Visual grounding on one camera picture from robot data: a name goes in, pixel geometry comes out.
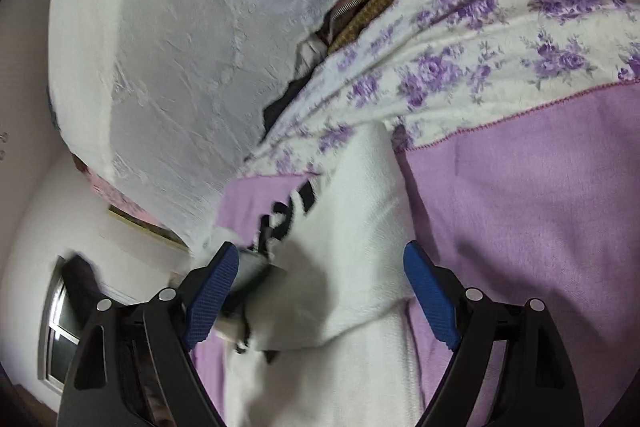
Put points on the purple blanket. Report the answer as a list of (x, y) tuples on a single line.
[(500, 217)]

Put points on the purple floral bed sheet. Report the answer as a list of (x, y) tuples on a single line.
[(450, 32)]

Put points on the window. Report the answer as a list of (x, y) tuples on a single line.
[(62, 342)]

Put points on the pink floral pillow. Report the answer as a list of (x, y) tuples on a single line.
[(107, 192)]

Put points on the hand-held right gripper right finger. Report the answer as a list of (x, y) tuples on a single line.
[(431, 297)]

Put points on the white knit garment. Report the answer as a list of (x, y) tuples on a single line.
[(350, 232)]

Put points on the framed picture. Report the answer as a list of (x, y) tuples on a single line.
[(145, 227)]

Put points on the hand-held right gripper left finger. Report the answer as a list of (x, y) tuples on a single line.
[(214, 294)]

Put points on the white lace cloth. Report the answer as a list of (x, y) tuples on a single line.
[(175, 57)]

